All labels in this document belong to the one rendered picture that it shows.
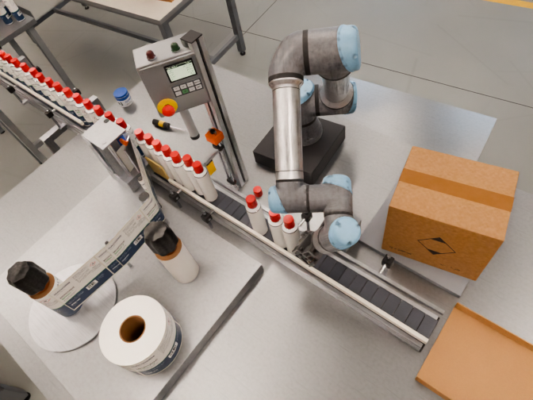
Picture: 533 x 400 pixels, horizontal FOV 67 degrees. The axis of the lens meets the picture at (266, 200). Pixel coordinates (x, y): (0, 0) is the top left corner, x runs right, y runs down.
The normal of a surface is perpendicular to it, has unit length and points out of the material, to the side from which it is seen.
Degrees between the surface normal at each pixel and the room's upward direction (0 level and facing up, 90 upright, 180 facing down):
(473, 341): 0
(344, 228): 30
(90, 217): 0
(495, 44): 0
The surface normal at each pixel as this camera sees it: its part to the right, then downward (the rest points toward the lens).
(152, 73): 0.29, 0.77
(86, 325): -0.15, -0.55
